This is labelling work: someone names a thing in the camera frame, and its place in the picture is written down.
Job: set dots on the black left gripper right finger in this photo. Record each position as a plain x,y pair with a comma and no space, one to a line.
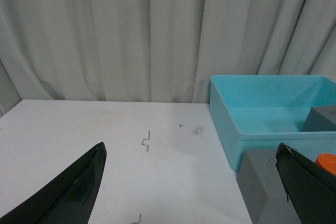
310,188

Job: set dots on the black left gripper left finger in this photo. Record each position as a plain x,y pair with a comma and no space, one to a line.
69,197

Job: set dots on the orange cylinder part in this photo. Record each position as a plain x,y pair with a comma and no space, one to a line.
327,161

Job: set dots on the gray block with round hole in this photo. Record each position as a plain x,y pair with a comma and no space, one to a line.
262,190

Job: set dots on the light blue plastic box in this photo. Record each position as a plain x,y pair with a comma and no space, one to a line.
264,111

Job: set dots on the white curtain backdrop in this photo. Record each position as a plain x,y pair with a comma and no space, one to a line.
156,50

